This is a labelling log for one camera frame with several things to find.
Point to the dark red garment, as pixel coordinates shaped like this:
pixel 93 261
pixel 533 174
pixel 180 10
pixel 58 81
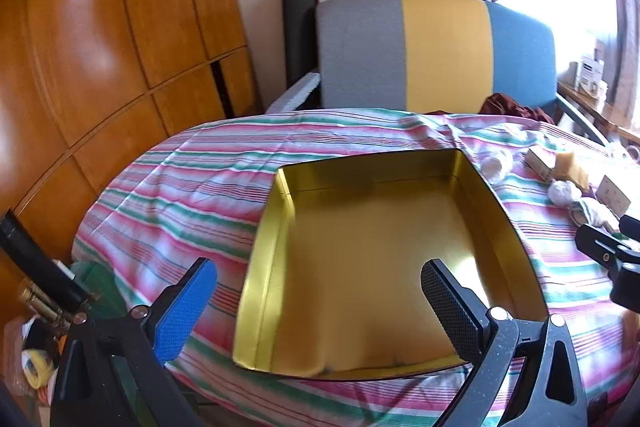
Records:
pixel 515 107

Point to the striped pink green cloth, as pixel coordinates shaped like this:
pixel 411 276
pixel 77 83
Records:
pixel 175 187

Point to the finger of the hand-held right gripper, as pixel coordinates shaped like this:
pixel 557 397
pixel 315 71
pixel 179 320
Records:
pixel 631 227
pixel 597 244

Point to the white printed carton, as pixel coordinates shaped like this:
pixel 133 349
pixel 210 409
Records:
pixel 590 74

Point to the beige printed box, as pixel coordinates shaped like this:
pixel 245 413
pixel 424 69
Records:
pixel 614 196

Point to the yellow sponge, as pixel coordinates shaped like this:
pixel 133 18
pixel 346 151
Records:
pixel 572 169

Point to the black rolled mat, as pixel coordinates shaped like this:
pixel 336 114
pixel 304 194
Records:
pixel 295 37

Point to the yellow tape roll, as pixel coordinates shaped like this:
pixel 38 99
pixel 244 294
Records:
pixel 35 366

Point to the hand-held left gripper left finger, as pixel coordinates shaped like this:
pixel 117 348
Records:
pixel 185 312

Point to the brass fittings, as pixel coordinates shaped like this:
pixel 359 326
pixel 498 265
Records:
pixel 42 307

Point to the gold tin box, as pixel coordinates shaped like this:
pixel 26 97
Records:
pixel 360 257

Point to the grey yellow blue chair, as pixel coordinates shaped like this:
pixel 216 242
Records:
pixel 360 52

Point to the wooden wardrobe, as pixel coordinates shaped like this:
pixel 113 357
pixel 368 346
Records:
pixel 100 32

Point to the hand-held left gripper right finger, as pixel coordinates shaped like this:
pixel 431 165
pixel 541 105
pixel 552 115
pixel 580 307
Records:
pixel 450 307

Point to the black tube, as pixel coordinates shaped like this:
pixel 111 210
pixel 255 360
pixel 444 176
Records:
pixel 30 252

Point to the small green carton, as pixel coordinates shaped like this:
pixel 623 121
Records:
pixel 540 162

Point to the wooden desk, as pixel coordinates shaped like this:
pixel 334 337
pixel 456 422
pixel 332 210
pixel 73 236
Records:
pixel 600 112

